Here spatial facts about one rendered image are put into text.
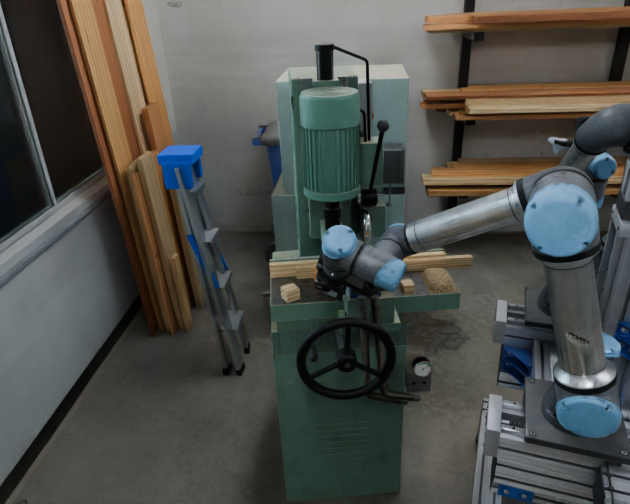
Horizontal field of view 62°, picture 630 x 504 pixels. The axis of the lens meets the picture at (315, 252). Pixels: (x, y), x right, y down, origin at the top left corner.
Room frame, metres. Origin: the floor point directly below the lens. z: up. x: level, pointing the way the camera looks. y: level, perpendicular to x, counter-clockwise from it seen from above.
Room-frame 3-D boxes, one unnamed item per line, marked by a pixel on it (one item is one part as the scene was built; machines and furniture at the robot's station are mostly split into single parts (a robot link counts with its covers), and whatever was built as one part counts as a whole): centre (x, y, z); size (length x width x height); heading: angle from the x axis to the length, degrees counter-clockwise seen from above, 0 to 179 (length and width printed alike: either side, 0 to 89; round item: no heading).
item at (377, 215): (1.73, -0.21, 1.02); 0.09 x 0.07 x 0.12; 93
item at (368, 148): (1.76, -0.20, 1.23); 0.09 x 0.08 x 0.15; 3
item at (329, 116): (1.54, -0.06, 1.35); 0.18 x 0.18 x 0.31
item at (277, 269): (1.56, -0.14, 0.93); 0.60 x 0.02 x 0.05; 93
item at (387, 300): (1.35, -0.15, 0.92); 0.15 x 0.13 x 0.09; 93
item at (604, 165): (1.65, -0.95, 1.21); 0.11 x 0.08 x 0.09; 174
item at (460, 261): (1.55, -0.23, 0.92); 0.60 x 0.02 x 0.04; 93
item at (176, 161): (2.25, 0.52, 0.58); 0.27 x 0.25 x 1.16; 85
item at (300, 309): (1.43, -0.15, 0.87); 0.61 x 0.30 x 0.06; 93
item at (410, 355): (1.41, -0.33, 0.58); 0.12 x 0.08 x 0.08; 3
